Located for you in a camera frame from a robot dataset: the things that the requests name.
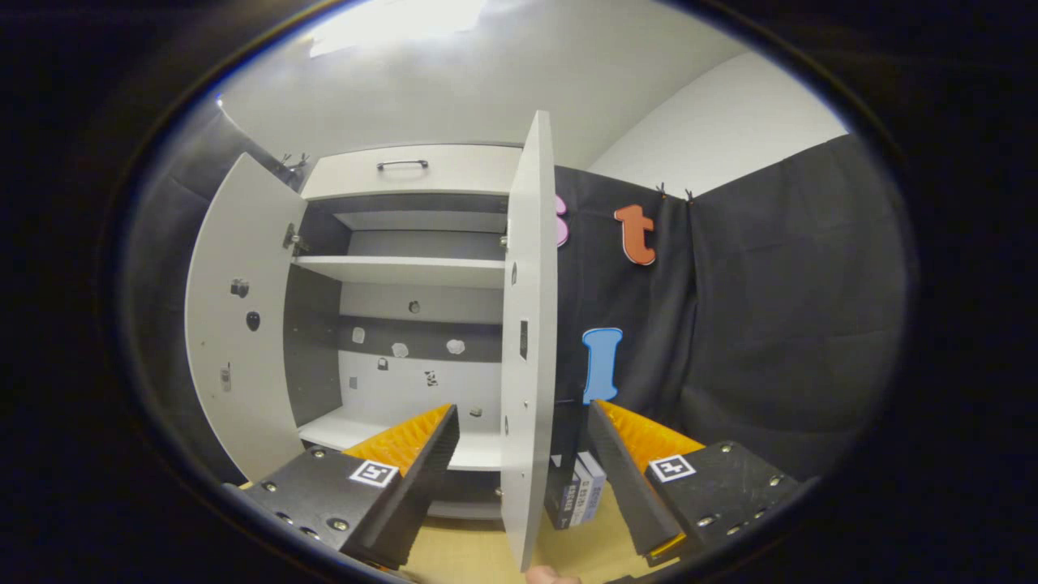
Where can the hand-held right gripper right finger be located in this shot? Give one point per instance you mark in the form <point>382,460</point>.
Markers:
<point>624,478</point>

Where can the white cabinet door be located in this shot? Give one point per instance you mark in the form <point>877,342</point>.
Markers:
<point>531,284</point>
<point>243,243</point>

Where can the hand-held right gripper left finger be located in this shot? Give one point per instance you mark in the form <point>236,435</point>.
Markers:
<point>422,478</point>

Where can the black backdrop cloth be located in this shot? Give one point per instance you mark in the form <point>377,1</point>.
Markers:
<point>770,324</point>

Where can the blue white box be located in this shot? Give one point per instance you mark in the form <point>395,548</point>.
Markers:
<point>588,491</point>

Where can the white drawer front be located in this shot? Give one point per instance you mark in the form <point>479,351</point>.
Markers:
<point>454,170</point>

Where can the dark box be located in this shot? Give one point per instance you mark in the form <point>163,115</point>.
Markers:
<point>559,495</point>

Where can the white cabinet shelf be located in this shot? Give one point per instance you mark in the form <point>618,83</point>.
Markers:
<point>405,272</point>

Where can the white grey cabinet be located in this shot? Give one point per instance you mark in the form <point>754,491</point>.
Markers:
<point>422,389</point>

